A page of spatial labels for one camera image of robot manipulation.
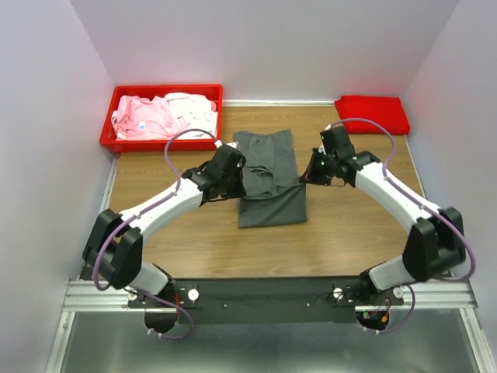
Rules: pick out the folded red t shirt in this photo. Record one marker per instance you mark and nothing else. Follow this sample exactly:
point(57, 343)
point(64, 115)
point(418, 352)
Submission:
point(386, 111)

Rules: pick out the pink t shirt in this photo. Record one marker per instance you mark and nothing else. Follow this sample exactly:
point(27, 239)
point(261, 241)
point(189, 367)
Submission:
point(142, 119)

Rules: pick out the white t shirt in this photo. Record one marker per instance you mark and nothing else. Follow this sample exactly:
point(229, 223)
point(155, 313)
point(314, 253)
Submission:
point(191, 111)

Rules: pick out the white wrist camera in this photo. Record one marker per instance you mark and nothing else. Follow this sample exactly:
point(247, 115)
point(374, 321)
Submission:
point(233, 144)
point(321, 151)

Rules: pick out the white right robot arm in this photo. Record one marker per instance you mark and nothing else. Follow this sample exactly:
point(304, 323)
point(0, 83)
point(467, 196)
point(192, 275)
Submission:
point(435, 235)

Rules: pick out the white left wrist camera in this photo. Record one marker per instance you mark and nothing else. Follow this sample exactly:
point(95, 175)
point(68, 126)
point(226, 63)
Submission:
point(233, 144)

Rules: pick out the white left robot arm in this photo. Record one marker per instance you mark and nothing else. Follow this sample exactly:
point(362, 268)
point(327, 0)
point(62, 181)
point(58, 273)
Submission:
point(114, 249)

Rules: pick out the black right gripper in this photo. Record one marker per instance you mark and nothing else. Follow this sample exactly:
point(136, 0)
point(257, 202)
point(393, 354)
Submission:
point(305, 178)

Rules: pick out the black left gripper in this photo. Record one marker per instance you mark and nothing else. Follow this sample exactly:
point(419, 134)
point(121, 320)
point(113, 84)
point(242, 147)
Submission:
point(240, 189)

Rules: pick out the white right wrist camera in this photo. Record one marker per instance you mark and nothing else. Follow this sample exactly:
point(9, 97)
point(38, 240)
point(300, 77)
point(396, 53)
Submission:
point(321, 151)

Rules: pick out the aluminium frame rail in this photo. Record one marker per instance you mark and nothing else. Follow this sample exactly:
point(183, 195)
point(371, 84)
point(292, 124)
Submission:
point(435, 330)

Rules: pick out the red plastic bin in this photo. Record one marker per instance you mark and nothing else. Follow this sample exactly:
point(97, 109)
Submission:
point(108, 139)

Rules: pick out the dark grey t shirt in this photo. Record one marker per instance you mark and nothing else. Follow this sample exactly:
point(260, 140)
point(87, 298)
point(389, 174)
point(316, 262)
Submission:
point(274, 194)

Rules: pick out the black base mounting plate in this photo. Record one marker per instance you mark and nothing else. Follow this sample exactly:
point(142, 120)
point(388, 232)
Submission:
point(258, 300)

